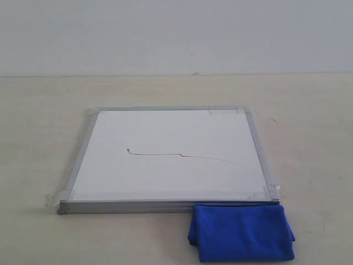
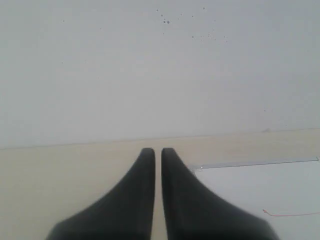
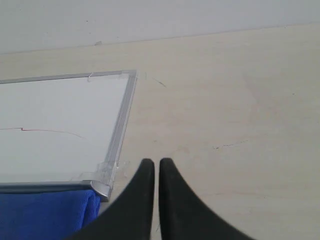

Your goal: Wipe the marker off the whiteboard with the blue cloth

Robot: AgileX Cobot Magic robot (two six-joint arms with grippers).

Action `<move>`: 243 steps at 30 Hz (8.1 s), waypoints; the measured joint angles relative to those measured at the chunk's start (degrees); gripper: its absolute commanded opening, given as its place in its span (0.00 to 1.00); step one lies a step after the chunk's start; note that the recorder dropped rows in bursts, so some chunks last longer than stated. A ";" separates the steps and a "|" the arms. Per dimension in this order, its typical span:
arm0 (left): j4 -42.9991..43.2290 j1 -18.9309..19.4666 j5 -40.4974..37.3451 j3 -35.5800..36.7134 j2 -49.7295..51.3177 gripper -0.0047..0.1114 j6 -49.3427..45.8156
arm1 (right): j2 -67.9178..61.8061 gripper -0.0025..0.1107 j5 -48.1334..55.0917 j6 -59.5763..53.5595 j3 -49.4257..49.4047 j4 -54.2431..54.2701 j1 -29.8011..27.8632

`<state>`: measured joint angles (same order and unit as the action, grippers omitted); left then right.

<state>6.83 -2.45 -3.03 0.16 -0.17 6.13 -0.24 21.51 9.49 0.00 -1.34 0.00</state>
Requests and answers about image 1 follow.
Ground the blue microfiber cloth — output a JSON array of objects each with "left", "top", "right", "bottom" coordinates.
[{"left": 188, "top": 205, "right": 296, "bottom": 262}]

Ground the white aluminium-framed whiteboard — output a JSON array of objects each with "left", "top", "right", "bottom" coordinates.
[{"left": 57, "top": 106, "right": 280, "bottom": 215}]

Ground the clear tape back-right corner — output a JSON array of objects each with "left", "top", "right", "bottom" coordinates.
[{"left": 208, "top": 105, "right": 252, "bottom": 115}]

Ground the clear tape back-left corner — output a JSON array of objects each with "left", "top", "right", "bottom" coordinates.
[{"left": 83, "top": 108, "right": 100, "bottom": 116}]

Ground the clear tape front-right corner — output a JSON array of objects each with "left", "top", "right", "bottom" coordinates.
[{"left": 248, "top": 184, "right": 284, "bottom": 201}]

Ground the clear tape front-left corner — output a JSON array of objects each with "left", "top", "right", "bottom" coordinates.
[{"left": 45, "top": 190, "right": 74, "bottom": 207}]

